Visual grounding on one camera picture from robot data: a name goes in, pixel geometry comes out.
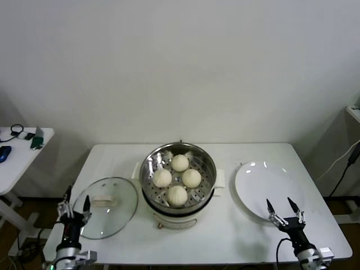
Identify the white side table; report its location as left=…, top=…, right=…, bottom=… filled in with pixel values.
left=0, top=126, right=55, bottom=255

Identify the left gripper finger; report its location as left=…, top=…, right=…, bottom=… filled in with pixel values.
left=81, top=195, right=92, bottom=226
left=57, top=185, right=74, bottom=219

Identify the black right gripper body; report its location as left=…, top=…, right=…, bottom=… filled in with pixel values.
left=278, top=218, right=309, bottom=250

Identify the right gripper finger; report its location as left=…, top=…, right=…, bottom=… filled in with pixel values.
left=286, top=196, right=305, bottom=226
left=265, top=199, right=287, bottom=228

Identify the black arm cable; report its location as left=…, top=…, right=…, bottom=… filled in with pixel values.
left=36, top=222, right=61, bottom=248
left=274, top=237, right=296, bottom=270

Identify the green flat item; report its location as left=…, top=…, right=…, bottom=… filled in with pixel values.
left=30, top=135, right=46, bottom=150

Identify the white steamed baozi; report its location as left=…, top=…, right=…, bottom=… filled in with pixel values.
left=182, top=168, right=202, bottom=188
left=152, top=169, right=173, bottom=188
left=166, top=185, right=188, bottom=206
left=170, top=154, right=190, bottom=172

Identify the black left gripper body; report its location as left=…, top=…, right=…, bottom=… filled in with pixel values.
left=60, top=214, right=85, bottom=245

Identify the silver left wrist module box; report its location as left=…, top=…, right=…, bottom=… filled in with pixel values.
left=75, top=250, right=98, bottom=264

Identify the black wall power cable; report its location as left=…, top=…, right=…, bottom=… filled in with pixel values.
left=327, top=146, right=360, bottom=197

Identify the blue computer mouse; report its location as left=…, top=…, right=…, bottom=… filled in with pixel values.
left=0, top=145, right=12, bottom=164

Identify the perforated steel steamer basket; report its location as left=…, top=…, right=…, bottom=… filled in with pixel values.
left=131, top=142, right=226, bottom=210

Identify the large white plate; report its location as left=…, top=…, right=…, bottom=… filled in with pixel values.
left=229, top=160, right=306, bottom=223

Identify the white wall cable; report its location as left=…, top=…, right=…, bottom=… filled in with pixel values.
left=316, top=137, right=360, bottom=182

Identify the black floor cable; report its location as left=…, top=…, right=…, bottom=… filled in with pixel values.
left=8, top=238, right=46, bottom=257

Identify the white side cabinet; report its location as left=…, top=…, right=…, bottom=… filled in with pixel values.
left=345, top=97, right=360, bottom=124

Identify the white furniture foot bar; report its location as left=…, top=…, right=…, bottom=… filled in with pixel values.
left=339, top=198, right=360, bottom=224

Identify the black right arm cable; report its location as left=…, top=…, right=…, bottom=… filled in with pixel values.
left=274, top=237, right=296, bottom=270

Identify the thin black cable loop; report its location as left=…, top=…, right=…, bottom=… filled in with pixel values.
left=0, top=123, right=25, bottom=142

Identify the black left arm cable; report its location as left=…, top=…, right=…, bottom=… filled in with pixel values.
left=36, top=222, right=61, bottom=248

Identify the round glass pot lid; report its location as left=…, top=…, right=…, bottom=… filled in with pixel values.
left=70, top=176, right=139, bottom=240

